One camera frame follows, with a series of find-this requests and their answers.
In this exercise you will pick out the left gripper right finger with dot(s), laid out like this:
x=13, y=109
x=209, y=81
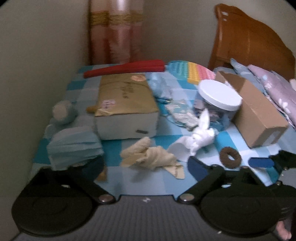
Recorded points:
x=208, y=177

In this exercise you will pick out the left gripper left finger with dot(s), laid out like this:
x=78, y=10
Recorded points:
x=93, y=168

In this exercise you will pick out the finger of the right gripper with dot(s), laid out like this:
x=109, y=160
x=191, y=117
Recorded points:
x=256, y=162

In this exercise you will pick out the brown hair scrunchie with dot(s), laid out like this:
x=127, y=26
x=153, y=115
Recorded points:
x=230, y=158

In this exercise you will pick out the blue face mask stack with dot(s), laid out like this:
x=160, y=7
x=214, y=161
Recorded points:
x=72, y=146

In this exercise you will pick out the white knotted cloth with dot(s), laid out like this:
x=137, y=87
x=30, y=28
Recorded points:
x=201, y=136

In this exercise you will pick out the beige knotted cloth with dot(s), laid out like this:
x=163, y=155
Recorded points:
x=143, y=155

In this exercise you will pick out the floral patterned pouch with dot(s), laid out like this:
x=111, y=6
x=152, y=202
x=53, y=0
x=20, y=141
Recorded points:
x=181, y=114

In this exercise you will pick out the light blue cloth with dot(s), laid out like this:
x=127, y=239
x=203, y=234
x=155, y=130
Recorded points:
x=161, y=91

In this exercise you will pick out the cardboard box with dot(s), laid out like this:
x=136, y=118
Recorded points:
x=258, y=120

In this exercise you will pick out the small orange plush piece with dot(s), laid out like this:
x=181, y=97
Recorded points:
x=92, y=109

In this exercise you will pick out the grey plush ball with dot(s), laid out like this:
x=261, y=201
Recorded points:
x=63, y=113

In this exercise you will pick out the blue checkered tablecloth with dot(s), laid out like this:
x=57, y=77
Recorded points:
x=141, y=181

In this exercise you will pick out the purple floral bedding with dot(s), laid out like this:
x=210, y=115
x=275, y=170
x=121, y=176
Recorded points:
x=278, y=89

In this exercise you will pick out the gold tissue pack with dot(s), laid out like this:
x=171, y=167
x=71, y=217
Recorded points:
x=126, y=107

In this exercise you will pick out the clear jar white lid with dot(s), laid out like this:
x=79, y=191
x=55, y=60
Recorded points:
x=221, y=101

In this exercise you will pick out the blue pillow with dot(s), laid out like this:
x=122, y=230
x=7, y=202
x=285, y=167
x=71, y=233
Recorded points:
x=242, y=71

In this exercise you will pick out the rainbow pop-it mat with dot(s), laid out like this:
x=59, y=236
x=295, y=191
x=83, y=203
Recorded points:
x=189, y=71

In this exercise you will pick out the red folded fan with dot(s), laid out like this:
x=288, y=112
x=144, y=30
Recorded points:
x=133, y=67

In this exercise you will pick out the wooden headboard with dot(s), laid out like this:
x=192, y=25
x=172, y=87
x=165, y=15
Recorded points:
x=249, y=41

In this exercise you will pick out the pink gold-banded curtain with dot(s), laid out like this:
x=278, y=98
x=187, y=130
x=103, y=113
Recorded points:
x=115, y=31

